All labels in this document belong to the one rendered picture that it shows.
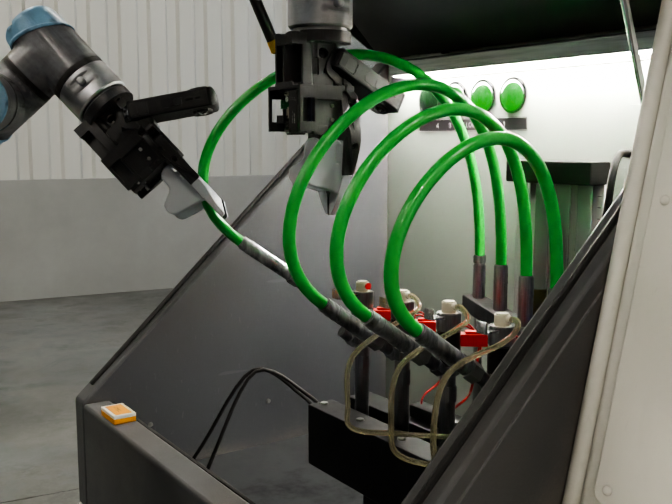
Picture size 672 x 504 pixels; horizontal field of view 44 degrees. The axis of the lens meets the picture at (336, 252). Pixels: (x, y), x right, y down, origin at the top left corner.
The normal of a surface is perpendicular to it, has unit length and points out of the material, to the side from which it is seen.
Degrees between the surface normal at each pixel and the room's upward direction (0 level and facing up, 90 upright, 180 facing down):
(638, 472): 76
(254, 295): 90
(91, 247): 90
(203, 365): 90
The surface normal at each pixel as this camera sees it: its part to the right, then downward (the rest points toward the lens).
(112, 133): -0.02, -0.09
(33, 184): 0.46, 0.11
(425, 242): -0.83, 0.07
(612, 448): -0.80, -0.17
